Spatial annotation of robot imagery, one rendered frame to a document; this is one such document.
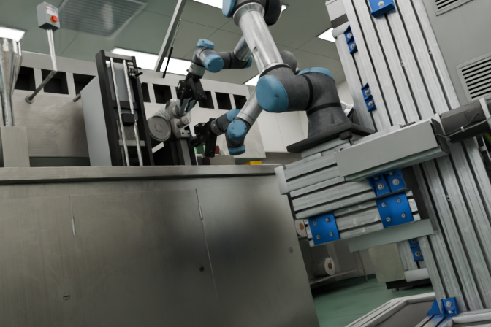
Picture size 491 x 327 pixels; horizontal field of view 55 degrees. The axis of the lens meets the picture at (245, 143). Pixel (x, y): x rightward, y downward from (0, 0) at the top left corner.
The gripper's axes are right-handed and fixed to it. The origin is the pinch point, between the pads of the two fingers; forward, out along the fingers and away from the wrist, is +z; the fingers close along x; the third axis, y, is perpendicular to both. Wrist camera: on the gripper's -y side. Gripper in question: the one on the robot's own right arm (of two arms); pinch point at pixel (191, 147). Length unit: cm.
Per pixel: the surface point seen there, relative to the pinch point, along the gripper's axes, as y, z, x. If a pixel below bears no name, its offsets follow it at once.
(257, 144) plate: 14, 30, -79
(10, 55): 36, 2, 77
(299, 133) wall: 125, 263, -433
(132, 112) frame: 8.7, -14.9, 38.5
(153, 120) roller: 11.4, -2.3, 20.6
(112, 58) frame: 33, -14, 43
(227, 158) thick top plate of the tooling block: -7.9, -6.5, -15.5
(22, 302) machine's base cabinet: -56, -29, 91
